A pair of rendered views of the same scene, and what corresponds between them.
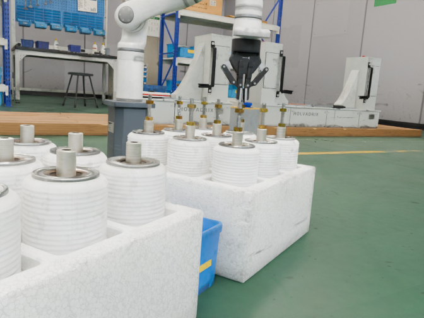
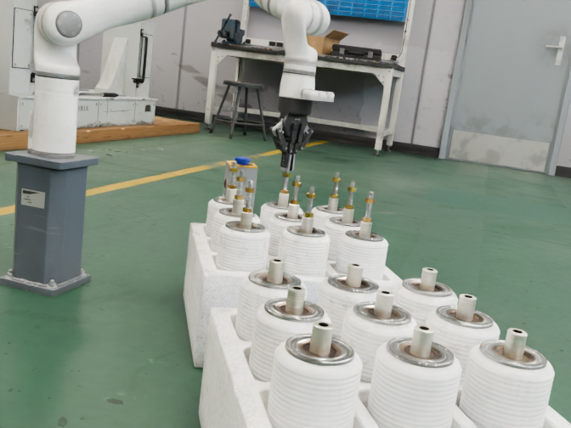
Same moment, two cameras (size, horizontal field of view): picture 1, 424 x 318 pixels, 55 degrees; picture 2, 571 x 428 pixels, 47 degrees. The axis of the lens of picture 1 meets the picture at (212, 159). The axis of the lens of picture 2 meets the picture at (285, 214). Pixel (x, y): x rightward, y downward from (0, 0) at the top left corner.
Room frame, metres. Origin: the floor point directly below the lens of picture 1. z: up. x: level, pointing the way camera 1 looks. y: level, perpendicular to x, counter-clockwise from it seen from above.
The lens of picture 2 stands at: (0.04, 0.94, 0.53)
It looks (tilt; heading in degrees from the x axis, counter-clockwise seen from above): 12 degrees down; 316
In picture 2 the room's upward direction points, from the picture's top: 7 degrees clockwise
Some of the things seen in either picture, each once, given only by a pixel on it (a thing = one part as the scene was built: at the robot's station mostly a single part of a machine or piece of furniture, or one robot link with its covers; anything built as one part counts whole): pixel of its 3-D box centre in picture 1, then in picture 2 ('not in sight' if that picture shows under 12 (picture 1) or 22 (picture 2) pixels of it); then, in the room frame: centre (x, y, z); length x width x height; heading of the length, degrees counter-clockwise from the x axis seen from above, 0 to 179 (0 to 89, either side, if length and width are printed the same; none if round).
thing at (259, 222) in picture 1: (212, 199); (283, 290); (0.99, -0.01, 0.09); 0.39 x 0.39 x 0.18; 59
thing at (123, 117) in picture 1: (127, 143); (49, 220); (1.46, 0.31, 0.15); 0.15 x 0.15 x 0.30; 30
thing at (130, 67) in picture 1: (130, 77); (55, 116); (1.46, 0.31, 0.39); 0.09 x 0.09 x 0.17; 30
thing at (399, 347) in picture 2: not in sight; (420, 352); (0.42, 0.33, 0.25); 0.08 x 0.08 x 0.01
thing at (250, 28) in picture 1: (248, 26); (304, 84); (1.08, -0.07, 0.52); 0.11 x 0.09 x 0.06; 7
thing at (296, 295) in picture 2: not in sight; (295, 301); (0.58, 0.37, 0.26); 0.02 x 0.02 x 0.03
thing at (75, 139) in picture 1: (75, 143); (354, 275); (0.63, 0.21, 0.26); 0.02 x 0.02 x 0.03
